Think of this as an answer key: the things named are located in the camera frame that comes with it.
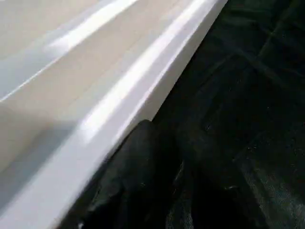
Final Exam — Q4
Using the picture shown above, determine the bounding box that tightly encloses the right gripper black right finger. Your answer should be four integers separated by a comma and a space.
183, 128, 260, 229

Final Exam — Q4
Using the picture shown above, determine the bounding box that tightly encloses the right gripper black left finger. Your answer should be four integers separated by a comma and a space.
62, 119, 185, 229

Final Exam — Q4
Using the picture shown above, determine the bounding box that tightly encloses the white plastic table top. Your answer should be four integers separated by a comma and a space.
0, 0, 229, 229

